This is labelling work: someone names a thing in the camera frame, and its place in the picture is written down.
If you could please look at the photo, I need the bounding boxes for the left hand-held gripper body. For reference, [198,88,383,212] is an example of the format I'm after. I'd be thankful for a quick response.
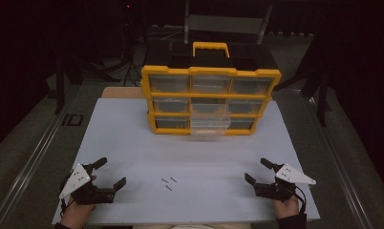
[58,162,117,205]

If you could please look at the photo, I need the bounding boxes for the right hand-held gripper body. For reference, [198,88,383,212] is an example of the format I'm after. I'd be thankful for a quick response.
[252,162,317,202]

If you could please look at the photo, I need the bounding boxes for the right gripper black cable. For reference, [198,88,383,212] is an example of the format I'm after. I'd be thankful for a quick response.
[289,185,308,216]

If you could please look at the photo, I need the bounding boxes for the black tripod stand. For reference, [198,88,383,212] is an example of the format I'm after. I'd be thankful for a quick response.
[53,53,121,115]

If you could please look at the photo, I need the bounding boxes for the black stand with legs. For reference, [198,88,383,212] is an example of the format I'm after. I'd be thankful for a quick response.
[275,18,332,128]

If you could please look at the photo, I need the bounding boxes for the grey metal stand frame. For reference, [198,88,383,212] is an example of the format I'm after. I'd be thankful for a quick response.
[183,0,274,45]

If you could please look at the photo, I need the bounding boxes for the clear plastic drawer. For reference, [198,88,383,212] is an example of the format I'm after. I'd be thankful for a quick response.
[189,103,231,136]

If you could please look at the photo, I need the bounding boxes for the metal floor rail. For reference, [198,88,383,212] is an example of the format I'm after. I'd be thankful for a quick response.
[0,85,81,229]
[303,94,374,229]

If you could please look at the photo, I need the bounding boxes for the black floor cables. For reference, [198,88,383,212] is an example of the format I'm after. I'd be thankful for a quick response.
[122,18,143,88]

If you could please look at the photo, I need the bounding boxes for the person's left hand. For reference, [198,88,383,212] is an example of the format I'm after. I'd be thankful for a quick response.
[59,175,98,229]

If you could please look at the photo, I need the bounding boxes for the set of closed clear drawers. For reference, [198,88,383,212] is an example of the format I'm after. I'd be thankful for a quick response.
[148,74,273,130]

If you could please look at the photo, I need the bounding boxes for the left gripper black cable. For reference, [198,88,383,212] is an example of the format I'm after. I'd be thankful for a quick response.
[59,177,70,219]

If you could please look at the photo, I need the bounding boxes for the white table board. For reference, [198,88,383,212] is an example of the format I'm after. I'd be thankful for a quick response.
[51,97,322,226]

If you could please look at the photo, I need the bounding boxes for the yellow black drawer cabinet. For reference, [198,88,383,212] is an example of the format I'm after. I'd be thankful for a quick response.
[140,41,283,136]

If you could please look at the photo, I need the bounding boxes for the person's right hand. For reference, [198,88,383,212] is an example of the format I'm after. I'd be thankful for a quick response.
[272,194,301,220]

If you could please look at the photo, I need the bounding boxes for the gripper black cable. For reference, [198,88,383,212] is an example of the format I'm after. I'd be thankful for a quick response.
[59,177,70,219]
[289,185,308,216]

